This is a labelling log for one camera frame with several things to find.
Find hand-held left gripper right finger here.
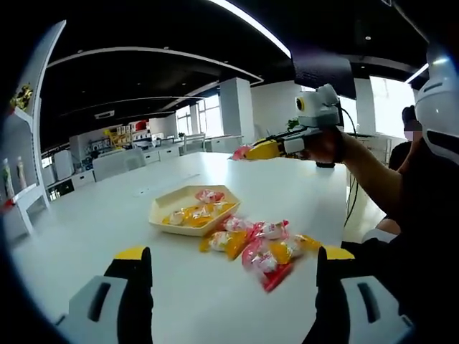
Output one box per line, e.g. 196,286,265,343
312,245,415,344

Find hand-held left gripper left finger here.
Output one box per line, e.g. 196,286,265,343
53,246,156,344

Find pink marshmallow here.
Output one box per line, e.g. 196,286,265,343
232,143,254,161

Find heap of marshmallows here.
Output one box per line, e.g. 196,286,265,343
161,188,237,229

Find cream hexagonal bowl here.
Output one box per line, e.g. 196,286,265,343
148,184,242,238

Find pile of marshmallows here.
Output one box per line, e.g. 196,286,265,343
198,214,323,294

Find person's right hand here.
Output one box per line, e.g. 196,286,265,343
300,126,347,166

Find large dark screen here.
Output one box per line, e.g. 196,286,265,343
292,53,354,100

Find white table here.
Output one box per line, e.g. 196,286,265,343
10,152,387,344

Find ceiling light strip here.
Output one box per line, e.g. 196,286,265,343
207,0,292,58

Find white cabinet row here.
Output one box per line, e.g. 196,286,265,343
143,145,180,164

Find person in black shirt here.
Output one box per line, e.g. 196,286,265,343
344,139,459,344

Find white chest device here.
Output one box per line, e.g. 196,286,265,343
414,35,459,158

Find white mesh partition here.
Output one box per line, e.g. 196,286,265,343
92,148,147,182

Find white box appliance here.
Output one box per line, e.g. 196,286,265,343
53,150,75,182

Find yellow crane model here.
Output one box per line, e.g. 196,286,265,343
103,128,126,148

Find white bottle yellow label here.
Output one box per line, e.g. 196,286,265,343
16,156,28,189

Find white bottle green label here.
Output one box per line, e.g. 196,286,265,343
1,159,14,198

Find white display shelf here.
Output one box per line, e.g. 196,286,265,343
0,19,68,248

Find black yellow snack packet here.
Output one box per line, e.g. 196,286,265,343
9,82,34,110

